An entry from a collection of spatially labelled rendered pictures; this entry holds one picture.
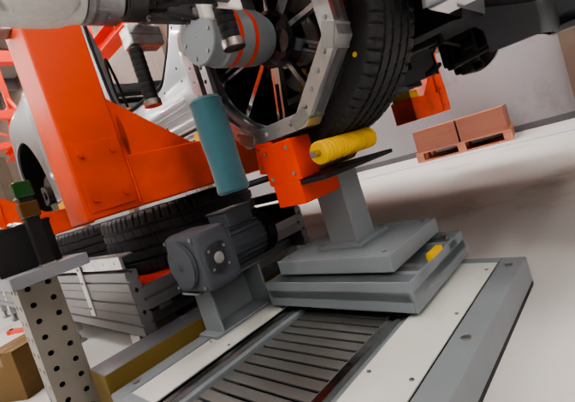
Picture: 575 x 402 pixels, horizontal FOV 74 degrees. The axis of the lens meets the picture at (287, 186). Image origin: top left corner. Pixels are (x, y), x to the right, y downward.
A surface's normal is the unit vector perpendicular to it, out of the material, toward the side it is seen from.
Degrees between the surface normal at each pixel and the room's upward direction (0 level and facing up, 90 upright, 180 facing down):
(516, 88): 90
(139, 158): 90
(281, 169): 90
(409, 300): 90
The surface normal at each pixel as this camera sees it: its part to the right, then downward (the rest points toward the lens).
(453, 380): -0.30, -0.95
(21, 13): 0.34, 0.93
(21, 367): 0.92, -0.27
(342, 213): -0.65, 0.26
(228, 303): 0.70, -0.18
